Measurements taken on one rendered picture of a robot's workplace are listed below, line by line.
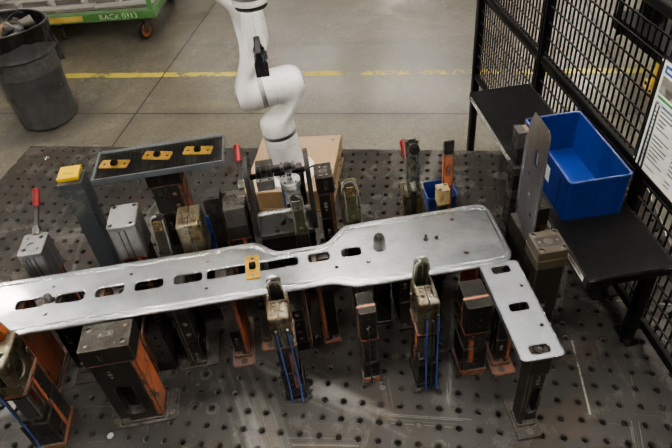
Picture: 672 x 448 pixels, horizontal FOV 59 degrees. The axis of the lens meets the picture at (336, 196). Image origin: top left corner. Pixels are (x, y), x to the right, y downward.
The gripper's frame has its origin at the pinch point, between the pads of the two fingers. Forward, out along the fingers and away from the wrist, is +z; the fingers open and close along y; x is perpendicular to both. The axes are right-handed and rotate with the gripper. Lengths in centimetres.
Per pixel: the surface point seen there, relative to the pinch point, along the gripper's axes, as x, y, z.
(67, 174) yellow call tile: -60, -7, 29
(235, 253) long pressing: -16, 19, 45
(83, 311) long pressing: -54, 31, 45
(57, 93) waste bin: -151, -242, 122
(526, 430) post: 51, 67, 74
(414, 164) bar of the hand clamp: 36.2, 9.9, 30.8
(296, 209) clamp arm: 2.6, 12.7, 37.8
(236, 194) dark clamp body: -13.6, 2.8, 37.3
